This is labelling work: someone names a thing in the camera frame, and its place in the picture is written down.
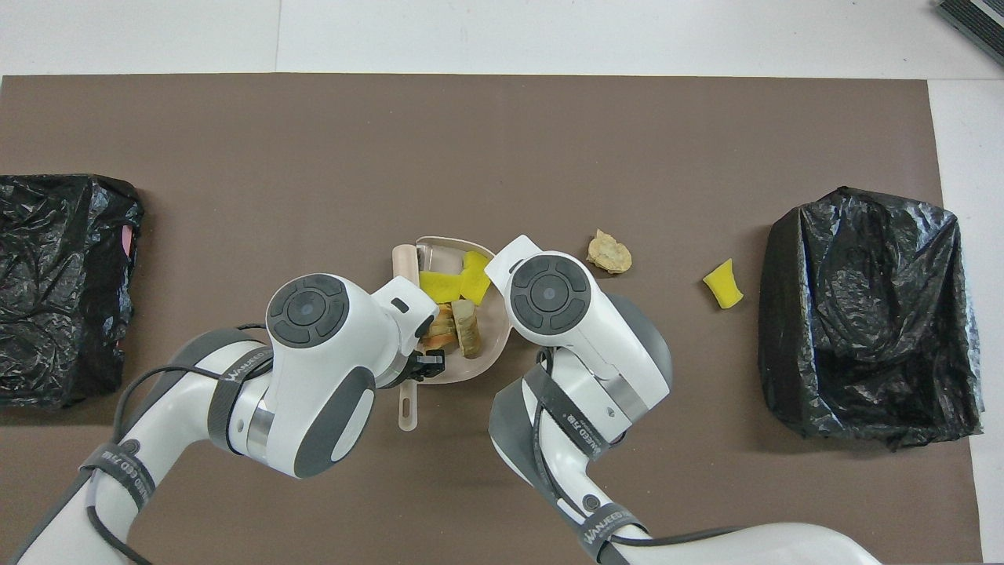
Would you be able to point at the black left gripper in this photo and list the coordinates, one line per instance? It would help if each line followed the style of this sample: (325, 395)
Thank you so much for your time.
(416, 370)

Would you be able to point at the beige plastic dustpan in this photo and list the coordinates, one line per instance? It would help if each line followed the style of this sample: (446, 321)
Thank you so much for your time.
(471, 365)

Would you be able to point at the beige hand brush black bristles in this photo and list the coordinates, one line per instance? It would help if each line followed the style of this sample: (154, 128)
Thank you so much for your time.
(405, 263)

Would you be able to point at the pale food lump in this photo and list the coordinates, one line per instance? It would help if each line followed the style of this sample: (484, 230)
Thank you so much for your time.
(610, 254)

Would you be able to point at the small curved yellow sponge piece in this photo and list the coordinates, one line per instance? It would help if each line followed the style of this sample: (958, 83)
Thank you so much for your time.
(723, 286)

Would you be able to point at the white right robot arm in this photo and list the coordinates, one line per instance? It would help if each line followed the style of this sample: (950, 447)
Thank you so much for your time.
(588, 337)

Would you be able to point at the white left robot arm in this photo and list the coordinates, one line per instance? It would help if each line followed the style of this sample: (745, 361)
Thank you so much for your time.
(314, 369)

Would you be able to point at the black bag bin pink spot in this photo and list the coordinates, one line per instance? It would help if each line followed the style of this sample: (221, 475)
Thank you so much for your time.
(47, 314)

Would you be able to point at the open black bag-lined bin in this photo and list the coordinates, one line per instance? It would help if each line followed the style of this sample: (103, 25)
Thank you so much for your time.
(863, 329)

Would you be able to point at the brown table mat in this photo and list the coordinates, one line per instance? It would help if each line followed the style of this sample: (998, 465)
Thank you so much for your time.
(502, 141)

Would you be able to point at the dark grey ribbed device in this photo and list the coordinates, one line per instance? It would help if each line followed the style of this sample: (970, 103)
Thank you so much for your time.
(980, 16)

